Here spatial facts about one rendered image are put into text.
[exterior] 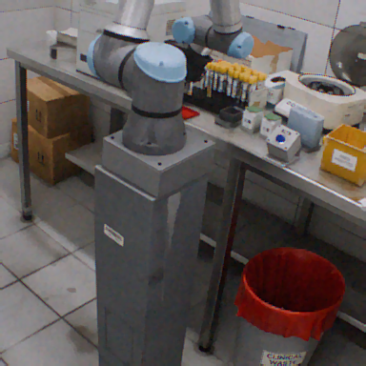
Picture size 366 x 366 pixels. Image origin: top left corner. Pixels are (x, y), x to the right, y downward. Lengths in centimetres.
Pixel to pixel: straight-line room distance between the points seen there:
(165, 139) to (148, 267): 32
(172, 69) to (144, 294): 58
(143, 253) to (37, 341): 87
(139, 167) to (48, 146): 168
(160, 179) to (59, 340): 103
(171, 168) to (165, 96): 16
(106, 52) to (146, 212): 38
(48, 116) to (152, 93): 165
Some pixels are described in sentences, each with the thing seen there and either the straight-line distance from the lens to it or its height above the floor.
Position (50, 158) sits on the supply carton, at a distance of 287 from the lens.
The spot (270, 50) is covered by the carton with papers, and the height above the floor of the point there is 99.
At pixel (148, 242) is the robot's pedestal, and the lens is 127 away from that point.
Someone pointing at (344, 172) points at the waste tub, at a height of 89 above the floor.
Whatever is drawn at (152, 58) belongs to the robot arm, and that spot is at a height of 117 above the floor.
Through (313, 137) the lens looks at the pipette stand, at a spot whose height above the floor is 92.
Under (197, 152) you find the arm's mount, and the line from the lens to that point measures 125.
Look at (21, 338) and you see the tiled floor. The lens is 207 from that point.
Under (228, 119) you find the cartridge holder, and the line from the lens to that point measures 159.
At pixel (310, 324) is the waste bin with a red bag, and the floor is 40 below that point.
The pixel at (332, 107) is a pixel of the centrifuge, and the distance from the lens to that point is 165.
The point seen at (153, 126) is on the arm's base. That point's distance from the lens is 120.
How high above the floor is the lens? 151
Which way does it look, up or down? 31 degrees down
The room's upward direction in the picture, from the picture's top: 7 degrees clockwise
